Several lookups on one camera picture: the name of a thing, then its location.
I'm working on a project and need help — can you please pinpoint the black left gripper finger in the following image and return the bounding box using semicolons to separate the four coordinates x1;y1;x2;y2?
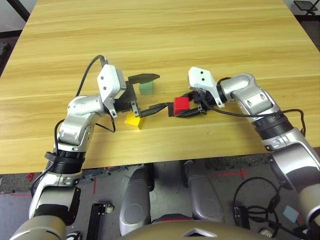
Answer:
127;73;161;85
129;100;169;119

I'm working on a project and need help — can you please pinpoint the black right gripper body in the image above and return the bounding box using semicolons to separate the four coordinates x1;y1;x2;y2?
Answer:
190;89;219;112

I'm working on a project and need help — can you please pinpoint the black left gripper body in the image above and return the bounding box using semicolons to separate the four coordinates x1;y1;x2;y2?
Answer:
114;79;138;114

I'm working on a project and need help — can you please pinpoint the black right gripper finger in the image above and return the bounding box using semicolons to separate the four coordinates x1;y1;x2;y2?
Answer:
179;90;199;101
174;104;208;119

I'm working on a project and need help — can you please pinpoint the green wooden block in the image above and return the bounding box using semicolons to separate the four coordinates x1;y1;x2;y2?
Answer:
139;80;154;96

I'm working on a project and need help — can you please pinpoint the red wooden block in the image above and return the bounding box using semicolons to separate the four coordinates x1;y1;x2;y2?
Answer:
173;96;190;117

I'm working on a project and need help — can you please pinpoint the yellow wooden block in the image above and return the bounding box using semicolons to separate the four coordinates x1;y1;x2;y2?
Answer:
124;111;146;130

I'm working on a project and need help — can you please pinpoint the dark speckled floor mat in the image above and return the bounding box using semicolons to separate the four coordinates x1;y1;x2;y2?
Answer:
206;153;273;172

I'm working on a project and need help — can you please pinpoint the red tape cross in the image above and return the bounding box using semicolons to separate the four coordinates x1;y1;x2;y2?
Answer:
216;167;250;181

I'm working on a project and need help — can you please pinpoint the grey right robot leg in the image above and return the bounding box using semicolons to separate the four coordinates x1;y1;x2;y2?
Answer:
183;159;225;224

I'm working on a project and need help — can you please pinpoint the grey robot leg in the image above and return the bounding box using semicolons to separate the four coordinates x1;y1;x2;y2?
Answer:
183;159;225;224
119;164;152;237

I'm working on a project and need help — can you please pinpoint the grey left robot leg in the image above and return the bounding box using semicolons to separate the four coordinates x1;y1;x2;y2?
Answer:
119;164;152;237

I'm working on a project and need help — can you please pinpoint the small black floor box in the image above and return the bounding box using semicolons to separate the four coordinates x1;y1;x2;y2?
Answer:
234;205;251;230

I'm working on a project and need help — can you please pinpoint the olive robot torso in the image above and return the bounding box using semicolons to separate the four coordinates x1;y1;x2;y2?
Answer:
119;219;266;240

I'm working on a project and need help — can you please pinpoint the small blue grey box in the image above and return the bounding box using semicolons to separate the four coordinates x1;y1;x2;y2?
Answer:
282;205;300;222

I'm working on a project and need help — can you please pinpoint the white mesh shoe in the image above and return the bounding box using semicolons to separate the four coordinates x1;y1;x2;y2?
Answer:
259;228;274;239

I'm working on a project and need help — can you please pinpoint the black metal bar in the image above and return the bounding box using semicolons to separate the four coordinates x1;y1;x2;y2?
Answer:
6;0;31;22

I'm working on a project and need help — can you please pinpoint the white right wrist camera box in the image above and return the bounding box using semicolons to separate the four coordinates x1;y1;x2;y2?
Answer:
187;66;226;109

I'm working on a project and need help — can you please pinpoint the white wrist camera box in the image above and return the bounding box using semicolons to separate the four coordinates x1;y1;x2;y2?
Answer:
187;66;226;109
96;64;128;118

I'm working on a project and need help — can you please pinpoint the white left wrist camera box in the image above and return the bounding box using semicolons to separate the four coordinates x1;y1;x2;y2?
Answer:
96;64;128;118

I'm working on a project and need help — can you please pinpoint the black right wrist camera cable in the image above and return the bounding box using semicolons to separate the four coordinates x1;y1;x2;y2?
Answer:
199;94;307;136

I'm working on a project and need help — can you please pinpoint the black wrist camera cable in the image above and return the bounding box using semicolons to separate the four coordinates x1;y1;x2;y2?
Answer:
199;94;307;136
75;54;116;134

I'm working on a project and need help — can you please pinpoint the black left wrist camera cable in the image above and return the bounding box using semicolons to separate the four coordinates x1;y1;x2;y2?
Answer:
75;54;116;134

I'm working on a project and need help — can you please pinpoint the black left shoulder cable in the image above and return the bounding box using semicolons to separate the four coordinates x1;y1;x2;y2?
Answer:
29;119;66;199

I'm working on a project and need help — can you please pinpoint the black looped floor cable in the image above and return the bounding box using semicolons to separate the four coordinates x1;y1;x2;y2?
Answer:
231;176;311;239

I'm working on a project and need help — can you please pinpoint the black wheeled floor frame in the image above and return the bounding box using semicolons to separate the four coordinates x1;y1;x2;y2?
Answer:
86;202;112;240

